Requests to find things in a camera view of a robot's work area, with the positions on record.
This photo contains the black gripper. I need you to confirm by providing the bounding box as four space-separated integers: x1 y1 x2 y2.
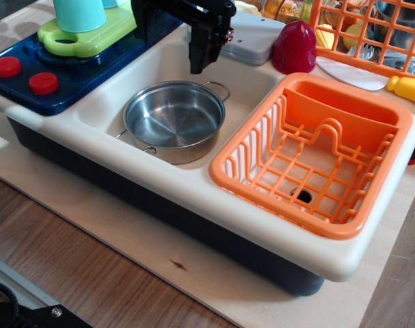
131 1 237 74

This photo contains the stainless steel pan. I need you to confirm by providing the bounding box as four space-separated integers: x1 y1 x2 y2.
116 81 231 165

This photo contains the orange drying rack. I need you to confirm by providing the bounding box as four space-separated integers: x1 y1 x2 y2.
210 73 413 240

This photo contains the dark red plastic cup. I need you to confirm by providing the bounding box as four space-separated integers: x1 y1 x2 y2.
273 20 317 74

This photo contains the green plastic cutting board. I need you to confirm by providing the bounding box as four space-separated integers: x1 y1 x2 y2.
37 1 136 58

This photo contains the yellow toy corn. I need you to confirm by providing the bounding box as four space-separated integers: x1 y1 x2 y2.
315 24 334 49

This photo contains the teal plastic cup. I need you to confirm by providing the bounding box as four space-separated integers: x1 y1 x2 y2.
53 0 107 33

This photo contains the white plastic plate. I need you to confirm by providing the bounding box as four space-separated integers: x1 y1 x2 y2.
316 56 389 92

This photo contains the red stove knob right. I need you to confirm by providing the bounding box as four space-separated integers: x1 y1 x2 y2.
28 72 59 96

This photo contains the red stove knob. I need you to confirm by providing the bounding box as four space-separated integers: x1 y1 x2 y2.
0 56 22 78
28 72 59 96

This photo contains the blue toy stove top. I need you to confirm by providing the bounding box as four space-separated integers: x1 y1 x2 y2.
0 13 184 117

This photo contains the orange plastic basket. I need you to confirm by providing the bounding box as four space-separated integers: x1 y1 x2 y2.
310 1 415 78

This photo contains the red stove knob left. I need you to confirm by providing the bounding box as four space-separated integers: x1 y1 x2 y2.
0 56 22 78

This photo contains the plywood base board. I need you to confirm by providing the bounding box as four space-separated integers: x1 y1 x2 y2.
0 114 415 327

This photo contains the grey faucet base plate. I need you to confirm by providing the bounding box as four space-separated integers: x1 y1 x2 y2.
186 10 286 66

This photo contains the yellow toy handle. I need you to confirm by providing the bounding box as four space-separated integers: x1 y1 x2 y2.
387 76 415 102

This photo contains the black mount bottom left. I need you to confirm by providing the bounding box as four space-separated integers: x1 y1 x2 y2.
0 282 91 328

